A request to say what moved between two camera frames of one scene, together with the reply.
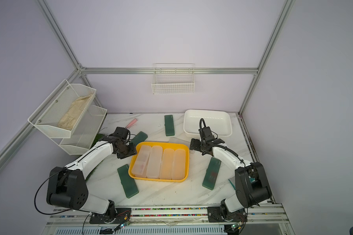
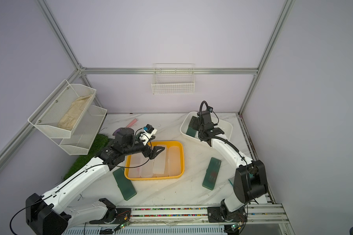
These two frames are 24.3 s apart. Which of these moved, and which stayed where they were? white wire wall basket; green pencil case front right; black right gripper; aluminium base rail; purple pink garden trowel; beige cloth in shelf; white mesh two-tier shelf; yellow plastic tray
Moved: black right gripper; yellow plastic tray
Stayed: white wire wall basket; green pencil case front right; purple pink garden trowel; aluminium base rail; beige cloth in shelf; white mesh two-tier shelf
